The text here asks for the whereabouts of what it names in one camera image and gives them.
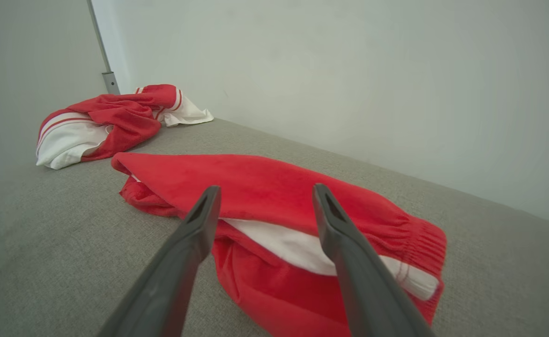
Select grey fabric sofa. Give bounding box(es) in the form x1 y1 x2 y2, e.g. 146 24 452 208
0 117 549 337

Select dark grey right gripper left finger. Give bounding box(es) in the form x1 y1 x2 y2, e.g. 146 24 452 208
97 185 222 337

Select red Bulls 23 jersey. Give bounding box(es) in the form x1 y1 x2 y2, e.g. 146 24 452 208
36 84 214 170

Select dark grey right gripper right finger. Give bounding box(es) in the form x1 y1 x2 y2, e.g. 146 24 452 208
312 183 437 337

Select grey metal pole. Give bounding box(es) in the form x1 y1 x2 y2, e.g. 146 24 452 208
86 0 120 95

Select red shorts with white stripe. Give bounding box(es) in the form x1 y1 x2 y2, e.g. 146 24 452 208
111 152 447 337

